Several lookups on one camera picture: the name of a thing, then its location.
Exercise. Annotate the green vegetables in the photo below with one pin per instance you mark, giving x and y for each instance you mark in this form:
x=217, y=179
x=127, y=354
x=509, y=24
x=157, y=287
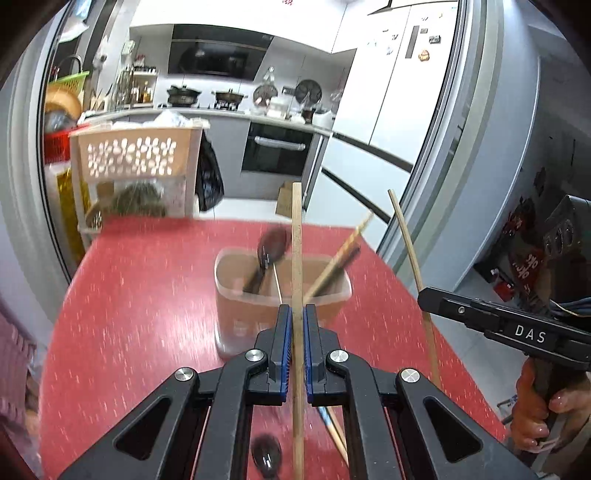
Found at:
x=138, y=198

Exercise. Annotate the red plastic basket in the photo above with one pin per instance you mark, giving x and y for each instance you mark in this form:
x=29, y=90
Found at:
x=59, y=147

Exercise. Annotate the blue patterned chopstick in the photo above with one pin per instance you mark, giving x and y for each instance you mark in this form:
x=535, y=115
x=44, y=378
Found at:
x=327, y=417

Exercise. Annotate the beige plastic utensil holder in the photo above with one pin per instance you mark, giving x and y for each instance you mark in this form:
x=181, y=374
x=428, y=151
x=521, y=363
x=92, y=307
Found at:
x=240, y=318

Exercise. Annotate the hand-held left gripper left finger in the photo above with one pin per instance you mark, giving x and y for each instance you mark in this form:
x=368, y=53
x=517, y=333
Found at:
x=285, y=360

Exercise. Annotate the pink plastic stool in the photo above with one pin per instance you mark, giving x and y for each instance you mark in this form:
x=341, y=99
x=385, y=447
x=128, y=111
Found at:
x=16, y=360

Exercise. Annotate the black built-in oven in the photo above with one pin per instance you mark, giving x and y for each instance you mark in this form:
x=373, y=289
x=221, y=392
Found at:
x=277, y=152

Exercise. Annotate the yellow oil bottle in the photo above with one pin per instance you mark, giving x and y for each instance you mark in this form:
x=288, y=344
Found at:
x=71, y=207

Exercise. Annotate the black bag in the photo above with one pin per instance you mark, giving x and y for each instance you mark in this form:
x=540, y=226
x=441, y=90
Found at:
x=210, y=175

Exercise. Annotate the white refrigerator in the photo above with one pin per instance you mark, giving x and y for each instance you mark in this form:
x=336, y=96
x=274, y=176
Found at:
x=369, y=92

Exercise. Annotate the yellow round basin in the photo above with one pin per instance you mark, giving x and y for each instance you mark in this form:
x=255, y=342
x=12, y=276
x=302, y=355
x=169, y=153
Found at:
x=62, y=104

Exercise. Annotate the black range hood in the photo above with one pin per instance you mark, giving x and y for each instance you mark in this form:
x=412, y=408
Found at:
x=217, y=53

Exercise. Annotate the green plastic basket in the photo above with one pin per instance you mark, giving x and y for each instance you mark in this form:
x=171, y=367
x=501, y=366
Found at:
x=69, y=82

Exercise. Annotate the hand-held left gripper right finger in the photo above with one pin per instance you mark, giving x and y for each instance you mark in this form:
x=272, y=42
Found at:
x=310, y=360

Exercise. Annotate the cardboard box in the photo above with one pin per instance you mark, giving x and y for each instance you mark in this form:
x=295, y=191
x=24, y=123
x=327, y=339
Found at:
x=285, y=201

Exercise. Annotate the beige floral storage cart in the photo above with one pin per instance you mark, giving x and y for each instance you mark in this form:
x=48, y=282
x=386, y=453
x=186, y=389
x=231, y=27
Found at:
x=134, y=157

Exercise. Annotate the small red object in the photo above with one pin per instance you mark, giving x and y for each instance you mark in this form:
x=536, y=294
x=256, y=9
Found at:
x=501, y=282

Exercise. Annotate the metal bowl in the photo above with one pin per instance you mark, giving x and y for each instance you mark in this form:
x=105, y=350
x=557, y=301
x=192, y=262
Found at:
x=60, y=122

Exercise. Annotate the round dark trivet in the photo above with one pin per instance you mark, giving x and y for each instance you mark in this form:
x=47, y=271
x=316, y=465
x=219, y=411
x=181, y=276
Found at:
x=308, y=91
x=263, y=94

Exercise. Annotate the person's right hand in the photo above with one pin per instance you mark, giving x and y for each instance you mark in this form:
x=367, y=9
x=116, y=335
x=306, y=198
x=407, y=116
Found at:
x=526, y=415

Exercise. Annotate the white spice rack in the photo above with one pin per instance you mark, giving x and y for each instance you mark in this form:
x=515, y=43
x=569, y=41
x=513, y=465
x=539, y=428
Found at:
x=138, y=87

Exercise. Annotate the brown bamboo chopstick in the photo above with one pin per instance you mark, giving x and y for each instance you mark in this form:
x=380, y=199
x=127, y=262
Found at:
x=342, y=251
x=340, y=443

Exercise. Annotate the white plastic bag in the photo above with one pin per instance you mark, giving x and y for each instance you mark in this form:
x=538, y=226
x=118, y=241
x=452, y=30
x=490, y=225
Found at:
x=178, y=119

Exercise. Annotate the dark red patterned bag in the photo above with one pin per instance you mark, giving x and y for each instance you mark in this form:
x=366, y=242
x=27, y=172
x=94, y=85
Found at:
x=526, y=249

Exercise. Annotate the black wok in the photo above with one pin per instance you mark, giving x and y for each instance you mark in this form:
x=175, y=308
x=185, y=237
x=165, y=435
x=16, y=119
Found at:
x=183, y=95
x=229, y=99

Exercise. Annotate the light wooden chopstick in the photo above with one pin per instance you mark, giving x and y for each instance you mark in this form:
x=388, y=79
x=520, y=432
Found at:
x=406, y=240
x=298, y=240

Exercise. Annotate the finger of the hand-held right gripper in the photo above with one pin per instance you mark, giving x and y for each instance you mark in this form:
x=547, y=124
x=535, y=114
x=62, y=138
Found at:
x=457, y=309

